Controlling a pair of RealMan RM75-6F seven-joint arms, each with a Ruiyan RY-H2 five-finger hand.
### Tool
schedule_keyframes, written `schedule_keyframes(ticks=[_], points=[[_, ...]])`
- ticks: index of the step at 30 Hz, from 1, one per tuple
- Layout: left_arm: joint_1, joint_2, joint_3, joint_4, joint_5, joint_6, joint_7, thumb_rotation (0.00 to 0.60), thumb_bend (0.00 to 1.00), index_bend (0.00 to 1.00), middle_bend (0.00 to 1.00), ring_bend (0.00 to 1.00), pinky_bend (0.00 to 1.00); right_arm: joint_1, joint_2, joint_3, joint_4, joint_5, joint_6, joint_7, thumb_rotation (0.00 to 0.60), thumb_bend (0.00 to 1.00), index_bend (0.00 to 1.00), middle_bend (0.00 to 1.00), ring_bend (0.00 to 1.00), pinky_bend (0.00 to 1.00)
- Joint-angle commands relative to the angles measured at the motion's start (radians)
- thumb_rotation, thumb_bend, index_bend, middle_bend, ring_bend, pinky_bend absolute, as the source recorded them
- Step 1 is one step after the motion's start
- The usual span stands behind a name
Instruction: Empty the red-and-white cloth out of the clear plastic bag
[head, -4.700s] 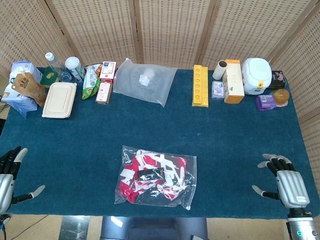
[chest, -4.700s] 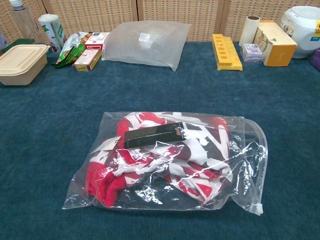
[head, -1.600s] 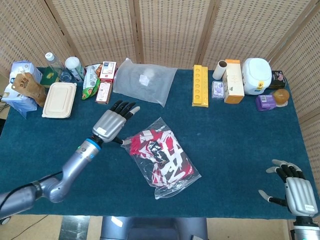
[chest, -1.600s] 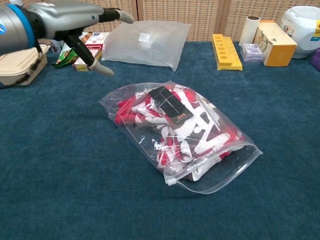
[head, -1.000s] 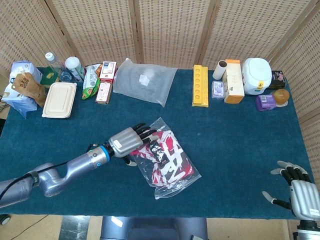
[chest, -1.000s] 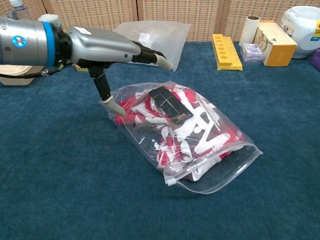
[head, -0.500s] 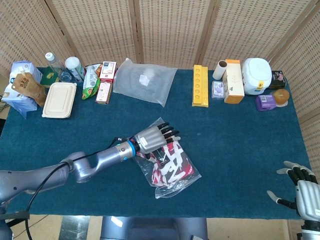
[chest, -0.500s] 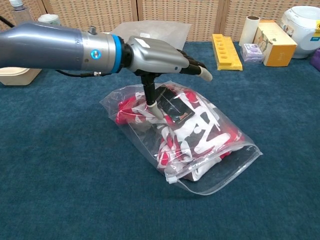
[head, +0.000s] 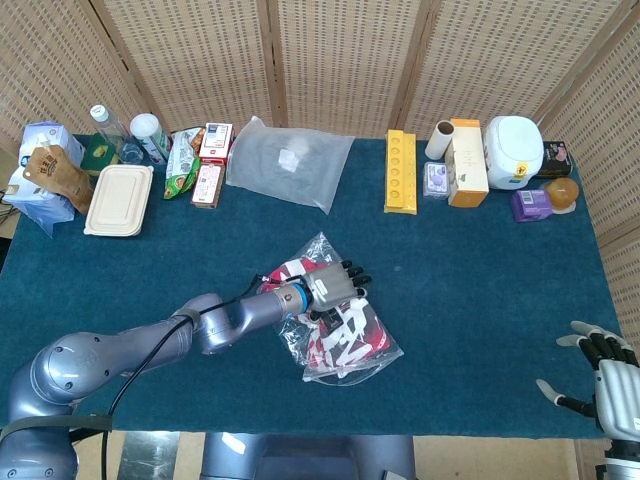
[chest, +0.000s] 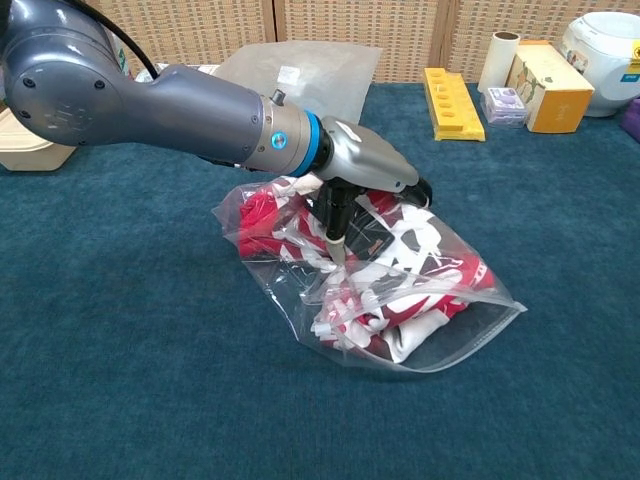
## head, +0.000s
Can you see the red white carton box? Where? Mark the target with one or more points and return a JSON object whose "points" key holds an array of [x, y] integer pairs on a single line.
{"points": [[216, 142]]}

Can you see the beige orange carton box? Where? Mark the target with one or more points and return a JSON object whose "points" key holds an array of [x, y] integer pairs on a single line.
{"points": [[467, 170]]}

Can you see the clear glass cup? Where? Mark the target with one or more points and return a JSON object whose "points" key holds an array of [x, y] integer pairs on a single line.
{"points": [[132, 152]]}

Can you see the grey robot torso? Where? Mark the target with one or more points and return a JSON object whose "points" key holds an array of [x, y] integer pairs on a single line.
{"points": [[300, 457]]}

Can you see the blue white tissue pack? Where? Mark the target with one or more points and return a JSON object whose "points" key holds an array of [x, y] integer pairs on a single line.
{"points": [[35, 205]]}

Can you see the red white black garment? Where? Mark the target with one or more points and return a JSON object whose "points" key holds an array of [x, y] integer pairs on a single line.
{"points": [[350, 345]]}

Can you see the purple box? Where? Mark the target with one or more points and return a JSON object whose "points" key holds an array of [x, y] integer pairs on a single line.
{"points": [[531, 205]]}

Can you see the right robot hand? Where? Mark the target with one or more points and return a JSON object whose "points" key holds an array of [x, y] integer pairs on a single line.
{"points": [[617, 390]]}

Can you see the shiny metal plate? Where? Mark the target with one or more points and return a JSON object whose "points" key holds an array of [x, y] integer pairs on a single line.
{"points": [[150, 455]]}

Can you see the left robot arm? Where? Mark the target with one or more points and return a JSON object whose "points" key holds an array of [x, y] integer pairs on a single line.
{"points": [[150, 340]]}

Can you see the yellow block with holes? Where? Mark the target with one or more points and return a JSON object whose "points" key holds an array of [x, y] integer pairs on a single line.
{"points": [[400, 170]]}

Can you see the white paper roll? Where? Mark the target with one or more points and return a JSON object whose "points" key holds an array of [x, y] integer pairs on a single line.
{"points": [[439, 140]]}

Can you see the blue carpet table cover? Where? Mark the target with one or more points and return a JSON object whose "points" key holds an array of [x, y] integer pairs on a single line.
{"points": [[150, 260]]}

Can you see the green snack bag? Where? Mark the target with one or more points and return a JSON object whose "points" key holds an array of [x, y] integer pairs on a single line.
{"points": [[180, 165]]}

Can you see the white rice cooker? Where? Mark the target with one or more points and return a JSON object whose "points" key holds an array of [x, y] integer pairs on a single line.
{"points": [[512, 150]]}

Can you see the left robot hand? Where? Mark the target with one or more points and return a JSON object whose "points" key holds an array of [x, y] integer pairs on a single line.
{"points": [[330, 287]]}

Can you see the frosted plastic bag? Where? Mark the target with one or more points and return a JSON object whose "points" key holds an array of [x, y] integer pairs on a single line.
{"points": [[285, 165]]}

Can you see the dark green box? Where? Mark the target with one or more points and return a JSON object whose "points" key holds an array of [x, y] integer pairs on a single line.
{"points": [[97, 155]]}

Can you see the small lavender soap box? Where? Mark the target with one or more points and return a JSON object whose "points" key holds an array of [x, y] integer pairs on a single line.
{"points": [[436, 179]]}

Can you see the clear plastic water bottle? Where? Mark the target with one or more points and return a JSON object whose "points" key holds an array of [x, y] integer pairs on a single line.
{"points": [[107, 125]]}

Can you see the white green canister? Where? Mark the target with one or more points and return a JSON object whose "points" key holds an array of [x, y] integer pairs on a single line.
{"points": [[150, 135]]}

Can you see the brown red carton box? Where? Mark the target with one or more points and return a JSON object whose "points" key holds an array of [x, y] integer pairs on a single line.
{"points": [[207, 185]]}

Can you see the amber round jar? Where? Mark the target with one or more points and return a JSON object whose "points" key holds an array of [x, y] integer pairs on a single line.
{"points": [[562, 192]]}

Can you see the brown spout pouch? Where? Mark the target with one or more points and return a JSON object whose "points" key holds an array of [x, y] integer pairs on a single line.
{"points": [[60, 175]]}

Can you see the wicker folding screen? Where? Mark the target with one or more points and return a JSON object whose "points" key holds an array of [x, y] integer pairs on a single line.
{"points": [[350, 60]]}

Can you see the black package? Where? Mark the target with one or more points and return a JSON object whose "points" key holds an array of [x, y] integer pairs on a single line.
{"points": [[556, 159]]}

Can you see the red white bagged item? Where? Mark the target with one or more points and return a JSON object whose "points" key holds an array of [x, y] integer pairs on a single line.
{"points": [[322, 247]]}

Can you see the beige lidded lunch box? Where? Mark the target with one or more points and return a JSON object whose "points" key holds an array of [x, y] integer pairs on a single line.
{"points": [[117, 200]]}

